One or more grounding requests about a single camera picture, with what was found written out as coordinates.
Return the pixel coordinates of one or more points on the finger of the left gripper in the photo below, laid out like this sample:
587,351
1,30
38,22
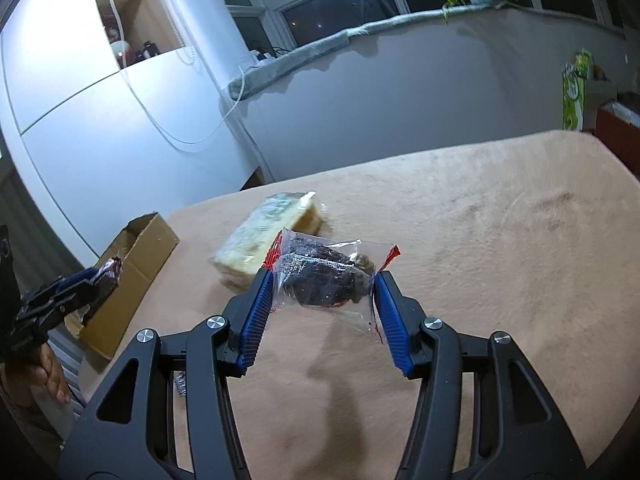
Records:
85,287

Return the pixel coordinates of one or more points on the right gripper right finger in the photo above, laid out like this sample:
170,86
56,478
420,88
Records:
482,411

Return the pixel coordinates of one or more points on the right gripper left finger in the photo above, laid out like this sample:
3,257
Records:
127,429

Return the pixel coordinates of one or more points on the dark chocolate bar wrapper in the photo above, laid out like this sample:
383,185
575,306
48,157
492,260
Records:
107,277

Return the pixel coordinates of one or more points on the clear bag of dark snacks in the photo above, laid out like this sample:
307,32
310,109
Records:
320,274

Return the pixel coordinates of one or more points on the left hand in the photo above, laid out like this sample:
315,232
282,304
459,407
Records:
47,374

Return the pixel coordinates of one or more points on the brown cardboard box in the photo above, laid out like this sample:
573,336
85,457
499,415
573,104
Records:
142,246

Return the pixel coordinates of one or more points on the wrapped bread loaf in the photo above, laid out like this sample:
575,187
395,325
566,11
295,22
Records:
244,251

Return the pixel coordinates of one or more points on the white cabinet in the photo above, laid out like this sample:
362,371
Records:
97,144

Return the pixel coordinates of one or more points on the green snack bag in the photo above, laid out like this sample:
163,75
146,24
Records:
574,78

